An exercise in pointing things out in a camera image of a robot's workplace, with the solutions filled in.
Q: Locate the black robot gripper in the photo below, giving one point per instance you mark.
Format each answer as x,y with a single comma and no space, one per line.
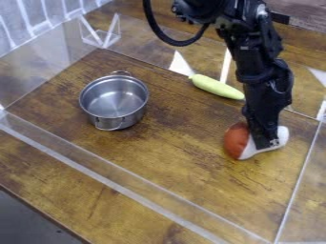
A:
268,83

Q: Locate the plush mushroom red cap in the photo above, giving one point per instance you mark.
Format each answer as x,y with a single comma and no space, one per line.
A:
240,145

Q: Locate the small silver pot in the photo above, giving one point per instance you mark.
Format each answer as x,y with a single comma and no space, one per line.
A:
114,100

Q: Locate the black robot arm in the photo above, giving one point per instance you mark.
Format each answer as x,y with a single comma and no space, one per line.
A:
245,26

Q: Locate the black bar on table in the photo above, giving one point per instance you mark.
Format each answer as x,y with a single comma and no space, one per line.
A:
280,18

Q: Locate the green handled metal spoon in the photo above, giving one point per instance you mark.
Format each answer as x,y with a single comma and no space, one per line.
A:
215,87

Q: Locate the clear acrylic enclosure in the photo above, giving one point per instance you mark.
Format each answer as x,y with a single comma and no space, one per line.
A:
157,184

